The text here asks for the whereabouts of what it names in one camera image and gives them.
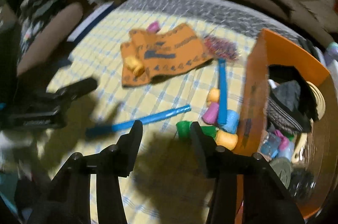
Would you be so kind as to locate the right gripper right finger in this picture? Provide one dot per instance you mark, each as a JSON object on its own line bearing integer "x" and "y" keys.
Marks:
{"x": 265, "y": 198}

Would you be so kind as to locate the black round object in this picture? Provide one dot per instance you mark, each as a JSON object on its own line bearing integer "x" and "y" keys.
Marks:
{"x": 302, "y": 185}

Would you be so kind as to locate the orange hair roller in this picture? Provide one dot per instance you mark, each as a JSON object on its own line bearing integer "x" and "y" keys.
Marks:
{"x": 226, "y": 139}

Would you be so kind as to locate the small pink roller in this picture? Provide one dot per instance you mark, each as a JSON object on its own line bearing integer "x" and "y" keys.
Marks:
{"x": 153, "y": 27}

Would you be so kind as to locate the spiral wooden trivet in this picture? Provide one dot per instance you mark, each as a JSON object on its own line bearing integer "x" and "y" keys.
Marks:
{"x": 303, "y": 138}

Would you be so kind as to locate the yellow checkered tablecloth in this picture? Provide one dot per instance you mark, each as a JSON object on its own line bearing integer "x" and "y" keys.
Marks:
{"x": 166, "y": 185}

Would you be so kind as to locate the black grey headband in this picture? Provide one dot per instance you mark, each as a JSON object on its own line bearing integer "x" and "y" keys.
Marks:
{"x": 291, "y": 106}

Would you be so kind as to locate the purple bead bag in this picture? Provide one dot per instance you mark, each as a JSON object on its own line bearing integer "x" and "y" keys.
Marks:
{"x": 221, "y": 48}

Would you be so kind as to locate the orange cardboard box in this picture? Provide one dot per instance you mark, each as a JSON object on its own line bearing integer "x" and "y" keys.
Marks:
{"x": 321, "y": 152}

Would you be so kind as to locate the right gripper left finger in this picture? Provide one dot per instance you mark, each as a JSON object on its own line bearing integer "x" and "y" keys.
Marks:
{"x": 67, "y": 198}

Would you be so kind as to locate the green hair roller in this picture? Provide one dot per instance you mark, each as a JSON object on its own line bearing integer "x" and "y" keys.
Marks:
{"x": 183, "y": 130}

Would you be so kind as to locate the blue plastic stick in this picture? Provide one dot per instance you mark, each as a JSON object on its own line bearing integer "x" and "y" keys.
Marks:
{"x": 223, "y": 97}
{"x": 156, "y": 117}

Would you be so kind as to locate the magenta hair roller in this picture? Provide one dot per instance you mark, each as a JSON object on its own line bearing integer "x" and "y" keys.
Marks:
{"x": 211, "y": 115}

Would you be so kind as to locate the orange patterned cloth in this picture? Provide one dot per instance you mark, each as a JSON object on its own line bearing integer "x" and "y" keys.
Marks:
{"x": 148, "y": 55}

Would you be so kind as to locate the green compass disc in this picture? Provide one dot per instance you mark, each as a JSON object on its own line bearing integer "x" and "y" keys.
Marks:
{"x": 283, "y": 168}

